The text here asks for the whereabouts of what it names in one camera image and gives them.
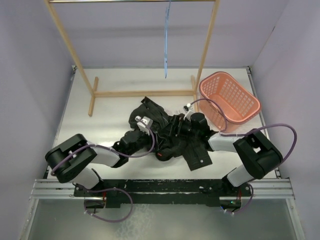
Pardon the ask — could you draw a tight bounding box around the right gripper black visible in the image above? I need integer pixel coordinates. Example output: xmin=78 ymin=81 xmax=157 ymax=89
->
xmin=160 ymin=114 xmax=200 ymax=139

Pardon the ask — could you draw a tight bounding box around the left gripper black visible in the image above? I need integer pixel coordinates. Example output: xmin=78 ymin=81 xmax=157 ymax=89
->
xmin=127 ymin=128 xmax=167 ymax=157

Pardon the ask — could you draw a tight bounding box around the dark pinstriped shirt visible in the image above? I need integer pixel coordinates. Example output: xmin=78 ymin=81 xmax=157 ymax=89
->
xmin=128 ymin=97 xmax=216 ymax=171

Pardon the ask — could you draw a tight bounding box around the light blue wire hanger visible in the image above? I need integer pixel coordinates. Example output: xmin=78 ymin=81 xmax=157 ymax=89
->
xmin=164 ymin=0 xmax=172 ymax=79

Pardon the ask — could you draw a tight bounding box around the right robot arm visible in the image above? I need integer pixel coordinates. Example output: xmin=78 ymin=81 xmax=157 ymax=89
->
xmin=170 ymin=112 xmax=285 ymax=196

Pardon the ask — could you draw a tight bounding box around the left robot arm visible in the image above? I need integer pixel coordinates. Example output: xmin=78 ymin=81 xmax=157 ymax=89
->
xmin=45 ymin=130 xmax=157 ymax=196

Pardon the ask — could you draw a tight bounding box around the wooden clothes rack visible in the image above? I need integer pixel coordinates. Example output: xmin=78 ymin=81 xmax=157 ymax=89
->
xmin=42 ymin=0 xmax=221 ymax=117

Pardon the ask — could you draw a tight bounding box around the pink plastic basket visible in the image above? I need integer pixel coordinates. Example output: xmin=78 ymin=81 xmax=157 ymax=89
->
xmin=198 ymin=71 xmax=262 ymax=133

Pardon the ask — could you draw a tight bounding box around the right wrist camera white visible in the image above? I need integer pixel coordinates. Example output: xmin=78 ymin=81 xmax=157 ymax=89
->
xmin=183 ymin=103 xmax=195 ymax=121

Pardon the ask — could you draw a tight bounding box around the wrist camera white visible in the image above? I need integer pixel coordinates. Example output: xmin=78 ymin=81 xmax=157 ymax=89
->
xmin=135 ymin=116 xmax=153 ymax=135
xmin=183 ymin=103 xmax=195 ymax=121

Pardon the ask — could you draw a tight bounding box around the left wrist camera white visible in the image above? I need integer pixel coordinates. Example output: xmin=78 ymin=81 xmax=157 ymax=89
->
xmin=135 ymin=116 xmax=153 ymax=135

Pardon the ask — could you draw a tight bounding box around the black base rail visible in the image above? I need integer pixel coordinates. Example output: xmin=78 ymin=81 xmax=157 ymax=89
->
xmin=74 ymin=179 xmax=252 ymax=208

